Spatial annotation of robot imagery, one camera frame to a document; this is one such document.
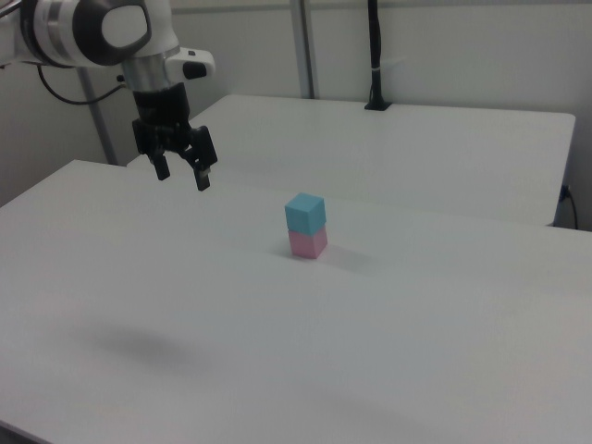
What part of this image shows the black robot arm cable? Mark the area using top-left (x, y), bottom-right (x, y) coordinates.
top-left (37, 64), bottom-right (128, 105)

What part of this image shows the pink cube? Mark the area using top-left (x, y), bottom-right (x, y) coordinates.
top-left (287, 225), bottom-right (329, 261)

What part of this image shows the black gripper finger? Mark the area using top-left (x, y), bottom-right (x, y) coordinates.
top-left (130, 118), bottom-right (172, 182)
top-left (181, 125), bottom-right (219, 192)

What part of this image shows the blue cube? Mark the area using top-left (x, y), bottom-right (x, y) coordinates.
top-left (284, 191), bottom-right (327, 236)

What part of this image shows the black camera stand pole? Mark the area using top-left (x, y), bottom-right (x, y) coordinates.
top-left (364, 0), bottom-right (394, 112)

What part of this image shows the grey metal partition post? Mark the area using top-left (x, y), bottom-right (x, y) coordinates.
top-left (290, 0), bottom-right (321, 100)
top-left (75, 68), bottom-right (119, 167)

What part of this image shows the black wall cable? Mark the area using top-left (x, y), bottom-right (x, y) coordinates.
top-left (559, 183), bottom-right (580, 229)

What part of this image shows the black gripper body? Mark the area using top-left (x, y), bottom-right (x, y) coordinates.
top-left (131, 82), bottom-right (192, 153)

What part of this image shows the white side table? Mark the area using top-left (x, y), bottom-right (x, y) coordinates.
top-left (125, 94), bottom-right (577, 228)

